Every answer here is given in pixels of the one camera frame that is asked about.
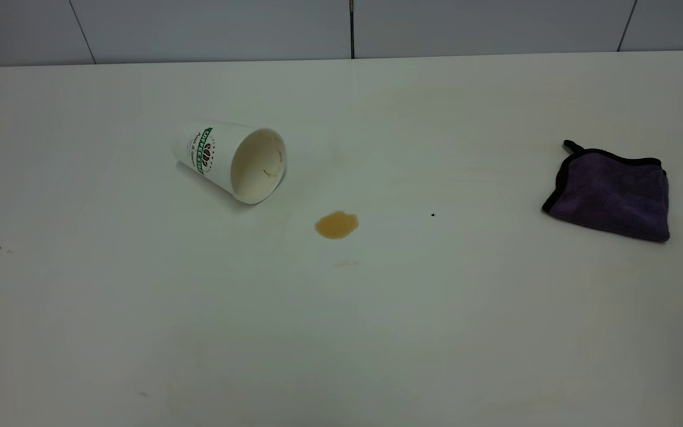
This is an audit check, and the purple microfiber cloth black trim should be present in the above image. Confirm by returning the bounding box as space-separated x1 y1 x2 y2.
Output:
541 139 671 243

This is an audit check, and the brown coffee spill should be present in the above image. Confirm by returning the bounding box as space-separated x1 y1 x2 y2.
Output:
315 211 359 240

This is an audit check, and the white paper coffee cup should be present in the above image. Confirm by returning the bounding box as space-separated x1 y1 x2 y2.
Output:
171 120 288 205

